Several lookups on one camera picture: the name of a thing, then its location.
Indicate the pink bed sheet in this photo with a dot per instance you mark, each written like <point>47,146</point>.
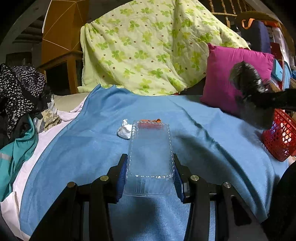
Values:
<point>69,107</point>

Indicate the navy blue bag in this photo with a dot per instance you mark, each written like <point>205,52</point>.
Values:
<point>253,31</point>

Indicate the blue blanket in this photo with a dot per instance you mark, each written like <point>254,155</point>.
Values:
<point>214,145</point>

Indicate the orange peel scrap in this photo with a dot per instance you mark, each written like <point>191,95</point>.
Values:
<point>150,120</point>

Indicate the teal jacket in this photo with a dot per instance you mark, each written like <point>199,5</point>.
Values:
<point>14,155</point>

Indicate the white tissue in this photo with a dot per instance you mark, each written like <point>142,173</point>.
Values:
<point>125,130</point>

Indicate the orange wooden cabinet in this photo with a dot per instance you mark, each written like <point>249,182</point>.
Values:
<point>61,48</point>

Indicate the wooden bed headboard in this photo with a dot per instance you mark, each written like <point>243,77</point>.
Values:
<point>226,10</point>

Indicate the black white knit garment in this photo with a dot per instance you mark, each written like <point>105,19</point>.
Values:
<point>21,87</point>

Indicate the light blue cardboard box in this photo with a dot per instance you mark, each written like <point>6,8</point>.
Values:
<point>277,71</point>

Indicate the red plastic mesh basket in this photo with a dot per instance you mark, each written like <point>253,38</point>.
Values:
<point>280,138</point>

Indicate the green clover pattern quilt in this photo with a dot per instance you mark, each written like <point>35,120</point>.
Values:
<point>152,47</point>

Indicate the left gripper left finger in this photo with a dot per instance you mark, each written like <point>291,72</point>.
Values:
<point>111,185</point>

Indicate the beige patterned cloth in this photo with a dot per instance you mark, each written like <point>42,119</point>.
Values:
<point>46,120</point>

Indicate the clear plastic clamshell container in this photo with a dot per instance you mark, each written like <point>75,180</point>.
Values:
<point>150,165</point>

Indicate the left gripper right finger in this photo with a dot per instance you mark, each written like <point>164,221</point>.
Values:
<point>190,188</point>

